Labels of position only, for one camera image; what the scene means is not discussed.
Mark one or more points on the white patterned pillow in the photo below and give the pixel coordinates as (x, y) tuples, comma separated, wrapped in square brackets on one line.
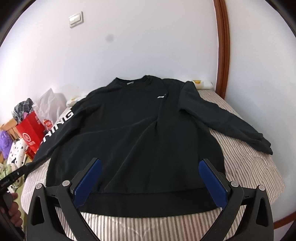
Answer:
[(202, 85)]

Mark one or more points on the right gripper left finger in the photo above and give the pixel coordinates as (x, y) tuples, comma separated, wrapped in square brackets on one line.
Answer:
[(43, 220)]

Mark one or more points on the white spotted cloth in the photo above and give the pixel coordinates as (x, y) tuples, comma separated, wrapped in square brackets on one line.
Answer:
[(15, 160)]

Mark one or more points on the white wall light switch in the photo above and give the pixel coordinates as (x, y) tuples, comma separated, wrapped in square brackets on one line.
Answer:
[(76, 19)]

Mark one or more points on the brown wooden door frame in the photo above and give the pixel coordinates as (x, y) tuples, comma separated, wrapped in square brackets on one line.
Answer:
[(223, 47)]

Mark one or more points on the green blanket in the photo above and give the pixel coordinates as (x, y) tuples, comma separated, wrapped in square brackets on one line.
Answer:
[(9, 207)]

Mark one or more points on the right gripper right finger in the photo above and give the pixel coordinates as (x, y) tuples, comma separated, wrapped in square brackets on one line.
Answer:
[(257, 220)]

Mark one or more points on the wooden chair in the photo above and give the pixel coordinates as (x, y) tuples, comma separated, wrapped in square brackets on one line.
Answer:
[(10, 128)]

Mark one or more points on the plaid dark cloth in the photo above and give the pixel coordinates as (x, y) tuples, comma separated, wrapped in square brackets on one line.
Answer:
[(22, 109)]

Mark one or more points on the white plastic bag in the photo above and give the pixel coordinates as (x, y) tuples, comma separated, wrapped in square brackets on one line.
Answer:
[(49, 107)]

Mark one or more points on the red paper gift bag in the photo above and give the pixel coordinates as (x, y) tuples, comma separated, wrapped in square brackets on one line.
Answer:
[(32, 131)]

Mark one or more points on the purple plush item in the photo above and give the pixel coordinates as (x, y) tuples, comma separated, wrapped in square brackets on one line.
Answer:
[(5, 143)]

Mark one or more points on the black sweatshirt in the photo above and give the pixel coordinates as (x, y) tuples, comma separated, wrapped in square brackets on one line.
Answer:
[(150, 135)]

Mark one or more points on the person's left hand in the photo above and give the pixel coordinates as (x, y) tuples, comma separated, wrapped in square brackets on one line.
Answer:
[(14, 212)]

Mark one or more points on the striped bed mattress cover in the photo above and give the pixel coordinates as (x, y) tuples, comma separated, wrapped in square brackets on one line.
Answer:
[(243, 164)]

